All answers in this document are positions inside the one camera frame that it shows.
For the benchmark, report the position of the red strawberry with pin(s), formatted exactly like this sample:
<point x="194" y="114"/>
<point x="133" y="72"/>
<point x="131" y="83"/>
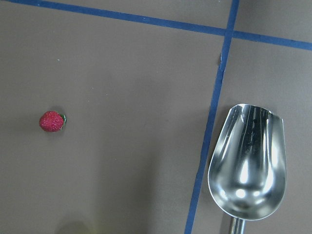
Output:
<point x="52" y="121"/>

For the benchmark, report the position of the steel ice scoop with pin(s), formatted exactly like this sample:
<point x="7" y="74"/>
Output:
<point x="247" y="175"/>

